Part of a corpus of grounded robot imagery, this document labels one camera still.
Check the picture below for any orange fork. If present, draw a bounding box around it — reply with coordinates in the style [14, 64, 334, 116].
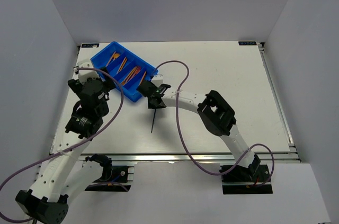
[123, 66, 141, 84]
[121, 66, 139, 85]

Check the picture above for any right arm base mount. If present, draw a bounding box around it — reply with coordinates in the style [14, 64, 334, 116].
[221, 165, 273, 195]

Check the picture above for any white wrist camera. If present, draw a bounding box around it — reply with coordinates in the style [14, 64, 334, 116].
[73, 59, 100, 85]
[150, 75, 164, 87]

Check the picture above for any purple cable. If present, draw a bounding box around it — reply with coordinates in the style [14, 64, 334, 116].
[152, 60, 275, 188]
[0, 67, 125, 222]

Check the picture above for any right table logo sticker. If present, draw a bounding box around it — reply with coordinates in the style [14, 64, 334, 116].
[238, 41, 257, 46]

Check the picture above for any dark green chopstick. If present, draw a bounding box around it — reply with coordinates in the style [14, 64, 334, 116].
[150, 109, 157, 133]

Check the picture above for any red-orange plastic fork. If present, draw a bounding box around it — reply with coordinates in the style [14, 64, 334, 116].
[130, 66, 141, 79]

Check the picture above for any orange chopstick crossing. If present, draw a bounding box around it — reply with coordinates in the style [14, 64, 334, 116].
[116, 58, 127, 74]

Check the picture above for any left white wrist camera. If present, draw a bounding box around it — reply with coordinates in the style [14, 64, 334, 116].
[73, 59, 100, 85]

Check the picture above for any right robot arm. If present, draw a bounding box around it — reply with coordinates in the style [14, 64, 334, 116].
[137, 80, 260, 181]

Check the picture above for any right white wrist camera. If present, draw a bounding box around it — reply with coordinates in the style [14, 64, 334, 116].
[150, 75, 164, 87]

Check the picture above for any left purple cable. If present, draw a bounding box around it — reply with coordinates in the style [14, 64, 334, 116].
[0, 67, 125, 222]

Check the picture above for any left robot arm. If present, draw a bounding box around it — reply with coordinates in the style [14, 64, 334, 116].
[15, 68, 115, 223]

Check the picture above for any red-orange chopstick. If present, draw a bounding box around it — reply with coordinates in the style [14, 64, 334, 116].
[138, 71, 147, 86]

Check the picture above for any blue divided plastic tray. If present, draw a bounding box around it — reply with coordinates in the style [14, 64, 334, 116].
[91, 42, 158, 102]

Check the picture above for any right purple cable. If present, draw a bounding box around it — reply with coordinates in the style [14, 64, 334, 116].
[152, 60, 275, 188]

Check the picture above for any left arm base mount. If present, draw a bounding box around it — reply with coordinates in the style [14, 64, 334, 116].
[83, 154, 133, 192]

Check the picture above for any orange spoon small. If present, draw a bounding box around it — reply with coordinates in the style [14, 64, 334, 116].
[110, 52, 120, 61]

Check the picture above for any orange spoon large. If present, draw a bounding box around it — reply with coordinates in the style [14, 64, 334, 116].
[105, 51, 117, 66]

